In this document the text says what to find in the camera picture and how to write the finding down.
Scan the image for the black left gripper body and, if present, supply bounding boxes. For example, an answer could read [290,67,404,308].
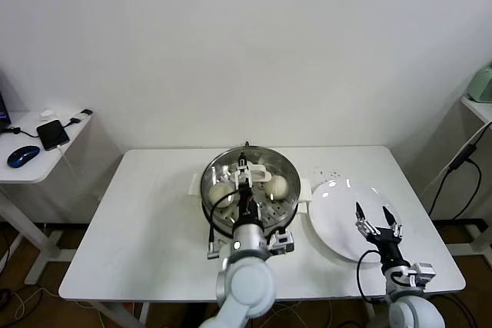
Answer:
[237,185,259,225]

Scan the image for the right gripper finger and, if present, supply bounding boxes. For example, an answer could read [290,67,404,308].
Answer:
[354,200,380,237]
[382,206,404,239]

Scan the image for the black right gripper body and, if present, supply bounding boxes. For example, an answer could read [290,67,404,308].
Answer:
[364,227,408,267]

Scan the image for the round glass pot lid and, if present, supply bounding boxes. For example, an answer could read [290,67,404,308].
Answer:
[201,145,301,237]

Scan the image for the white steamed baozi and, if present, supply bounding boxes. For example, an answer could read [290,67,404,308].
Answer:
[265,176,290,200]
[208,184,234,208]

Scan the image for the perforated steel steamer basket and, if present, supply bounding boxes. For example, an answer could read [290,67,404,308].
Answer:
[188,146,313,240]

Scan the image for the white round plate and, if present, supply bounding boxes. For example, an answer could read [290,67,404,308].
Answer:
[308,178,404,264]

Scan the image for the cream electric cooker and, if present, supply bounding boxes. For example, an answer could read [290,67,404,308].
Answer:
[201,200,308,263]

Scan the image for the white shelf board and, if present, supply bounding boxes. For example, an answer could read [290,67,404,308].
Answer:
[460,95,492,126]

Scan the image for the mint green appliance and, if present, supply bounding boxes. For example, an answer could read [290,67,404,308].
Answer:
[465,61,492,105]

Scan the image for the black smartphone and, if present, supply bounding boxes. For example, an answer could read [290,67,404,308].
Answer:
[36,119,71,151]

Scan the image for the white side desk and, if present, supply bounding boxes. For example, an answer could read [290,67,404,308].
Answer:
[0,108,95,287]

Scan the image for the blue computer mouse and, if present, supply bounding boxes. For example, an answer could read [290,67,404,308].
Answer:
[6,144,42,170]

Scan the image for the dark laptop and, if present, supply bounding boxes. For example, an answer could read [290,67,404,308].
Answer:
[0,70,11,133]

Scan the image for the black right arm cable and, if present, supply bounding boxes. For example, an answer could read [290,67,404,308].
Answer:
[356,250,389,304]

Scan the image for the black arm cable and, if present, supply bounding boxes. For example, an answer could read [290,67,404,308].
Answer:
[356,250,389,304]
[206,191,241,260]

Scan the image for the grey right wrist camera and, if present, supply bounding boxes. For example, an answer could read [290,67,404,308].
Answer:
[407,261,437,287]

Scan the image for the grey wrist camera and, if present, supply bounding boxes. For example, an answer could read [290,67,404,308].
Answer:
[268,230,296,255]
[407,261,437,287]

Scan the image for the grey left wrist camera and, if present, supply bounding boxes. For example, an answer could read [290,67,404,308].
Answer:
[268,230,296,255]

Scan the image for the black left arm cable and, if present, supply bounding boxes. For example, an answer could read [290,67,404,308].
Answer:
[206,191,241,260]

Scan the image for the black power adapter cable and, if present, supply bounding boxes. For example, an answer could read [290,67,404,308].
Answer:
[428,143,484,220]

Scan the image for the thin white wall cable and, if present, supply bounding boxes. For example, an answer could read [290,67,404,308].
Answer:
[424,122,492,191]

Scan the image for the black cable with adapter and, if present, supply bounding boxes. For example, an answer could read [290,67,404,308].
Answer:
[0,108,95,140]

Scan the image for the white phone charging cable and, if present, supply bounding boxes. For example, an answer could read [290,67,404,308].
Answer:
[55,144,84,183]

